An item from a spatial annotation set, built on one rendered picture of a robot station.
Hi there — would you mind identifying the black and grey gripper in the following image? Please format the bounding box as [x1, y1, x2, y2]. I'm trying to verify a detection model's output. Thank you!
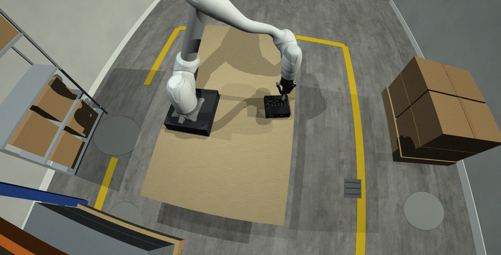
[276, 77, 296, 100]

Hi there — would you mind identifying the dark grey lighting desk panel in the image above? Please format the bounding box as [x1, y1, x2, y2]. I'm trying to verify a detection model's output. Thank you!
[264, 95, 290, 118]

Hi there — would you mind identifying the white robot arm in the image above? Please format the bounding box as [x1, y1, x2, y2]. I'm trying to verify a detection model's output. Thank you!
[166, 0, 302, 125]

